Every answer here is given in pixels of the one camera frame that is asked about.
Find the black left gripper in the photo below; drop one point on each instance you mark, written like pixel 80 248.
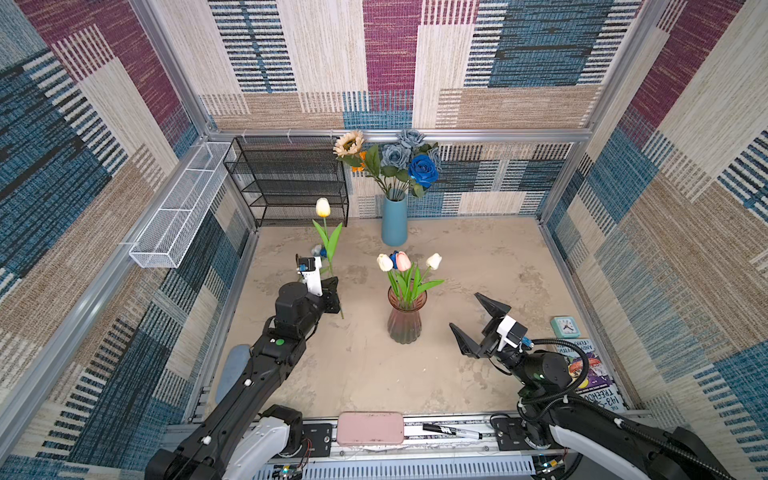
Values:
pixel 328 295

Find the blue rose bouquet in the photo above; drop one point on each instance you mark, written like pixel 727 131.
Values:
pixel 396 157

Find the yellow tulip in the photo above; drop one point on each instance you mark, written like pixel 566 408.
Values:
pixel 329 238

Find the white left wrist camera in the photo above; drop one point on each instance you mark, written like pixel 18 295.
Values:
pixel 309 268

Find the pink case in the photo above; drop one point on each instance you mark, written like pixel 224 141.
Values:
pixel 370 428

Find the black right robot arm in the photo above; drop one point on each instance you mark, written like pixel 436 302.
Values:
pixel 552 413

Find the small teal clock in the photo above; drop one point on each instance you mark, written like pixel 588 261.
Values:
pixel 565 327

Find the orange marigold flower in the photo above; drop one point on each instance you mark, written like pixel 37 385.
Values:
pixel 360 167

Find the dark red glass vase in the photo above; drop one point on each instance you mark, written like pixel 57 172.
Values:
pixel 405 326

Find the black mesh shelf rack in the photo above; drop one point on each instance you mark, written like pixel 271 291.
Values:
pixel 280 179

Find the grey blue glasses case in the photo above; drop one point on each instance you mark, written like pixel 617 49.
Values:
pixel 234 365

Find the light blue ceramic vase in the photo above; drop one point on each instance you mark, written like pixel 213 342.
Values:
pixel 395 219

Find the colourful book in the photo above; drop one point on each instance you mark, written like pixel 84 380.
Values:
pixel 599 386

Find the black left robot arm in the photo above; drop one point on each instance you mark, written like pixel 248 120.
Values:
pixel 223 446

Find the cream sunflower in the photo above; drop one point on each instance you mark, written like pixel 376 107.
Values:
pixel 349 145

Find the white wire mesh basket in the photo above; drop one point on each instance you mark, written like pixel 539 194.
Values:
pixel 172 228

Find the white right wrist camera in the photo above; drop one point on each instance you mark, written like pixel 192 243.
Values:
pixel 512 335

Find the cream white tulip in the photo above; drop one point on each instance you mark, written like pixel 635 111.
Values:
pixel 387 265

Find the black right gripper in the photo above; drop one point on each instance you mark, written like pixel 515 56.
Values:
pixel 468 347

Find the pink tulip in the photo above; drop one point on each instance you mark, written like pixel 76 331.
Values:
pixel 404 276

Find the black marker pen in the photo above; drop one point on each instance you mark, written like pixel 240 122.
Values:
pixel 452 431

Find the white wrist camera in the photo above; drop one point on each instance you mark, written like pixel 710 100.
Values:
pixel 512 335
pixel 309 268

